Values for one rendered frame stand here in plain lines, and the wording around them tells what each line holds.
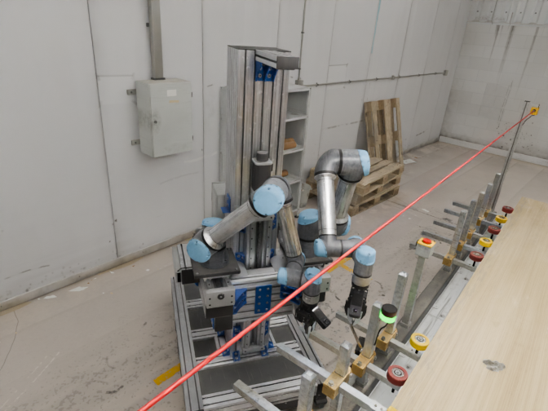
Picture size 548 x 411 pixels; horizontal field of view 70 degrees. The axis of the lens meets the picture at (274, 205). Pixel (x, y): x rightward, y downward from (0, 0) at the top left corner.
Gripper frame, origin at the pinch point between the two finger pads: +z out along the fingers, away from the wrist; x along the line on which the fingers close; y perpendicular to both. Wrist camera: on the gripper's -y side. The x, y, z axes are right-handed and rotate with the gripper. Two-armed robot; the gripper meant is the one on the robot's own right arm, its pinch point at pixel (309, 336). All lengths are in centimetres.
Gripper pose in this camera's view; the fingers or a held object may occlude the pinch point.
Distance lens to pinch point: 194.5
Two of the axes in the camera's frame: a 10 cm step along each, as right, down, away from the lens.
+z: -0.6, 9.1, 4.2
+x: -6.3, 2.9, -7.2
